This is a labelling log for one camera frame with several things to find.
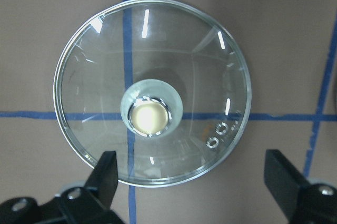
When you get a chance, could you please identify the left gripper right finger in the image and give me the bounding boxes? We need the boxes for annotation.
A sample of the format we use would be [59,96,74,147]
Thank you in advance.
[264,149,310,216]

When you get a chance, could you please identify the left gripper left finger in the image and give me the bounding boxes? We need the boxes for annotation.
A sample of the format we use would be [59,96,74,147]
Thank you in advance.
[84,151,118,208]

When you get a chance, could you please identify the glass pot lid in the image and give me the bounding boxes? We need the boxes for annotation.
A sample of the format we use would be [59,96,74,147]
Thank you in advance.
[53,0,252,187]

